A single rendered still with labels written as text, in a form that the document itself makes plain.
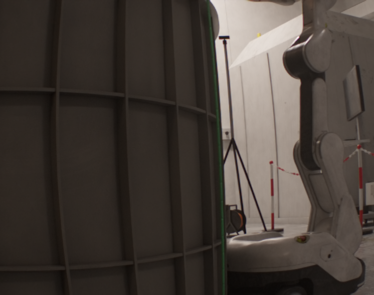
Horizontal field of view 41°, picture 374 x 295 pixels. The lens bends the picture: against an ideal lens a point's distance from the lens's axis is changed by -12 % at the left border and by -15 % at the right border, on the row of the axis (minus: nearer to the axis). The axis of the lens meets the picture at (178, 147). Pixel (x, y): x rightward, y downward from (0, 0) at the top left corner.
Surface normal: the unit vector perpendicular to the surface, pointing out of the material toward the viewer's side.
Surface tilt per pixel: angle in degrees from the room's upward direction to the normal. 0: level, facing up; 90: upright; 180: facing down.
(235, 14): 90
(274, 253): 56
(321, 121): 90
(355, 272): 90
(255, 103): 90
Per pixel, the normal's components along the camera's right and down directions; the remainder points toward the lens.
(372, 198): -0.94, 0.02
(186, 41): 0.91, -0.08
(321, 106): 0.40, -0.10
